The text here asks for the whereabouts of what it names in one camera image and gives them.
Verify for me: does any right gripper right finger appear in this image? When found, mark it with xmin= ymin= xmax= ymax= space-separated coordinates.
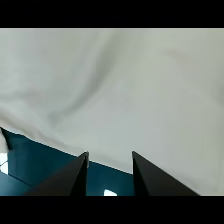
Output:
xmin=131 ymin=150 xmax=200 ymax=197

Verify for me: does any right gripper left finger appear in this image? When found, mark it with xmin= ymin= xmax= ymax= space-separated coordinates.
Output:
xmin=23 ymin=151 xmax=90 ymax=197

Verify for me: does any white garment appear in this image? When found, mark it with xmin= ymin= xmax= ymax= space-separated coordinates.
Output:
xmin=0 ymin=28 xmax=224 ymax=197

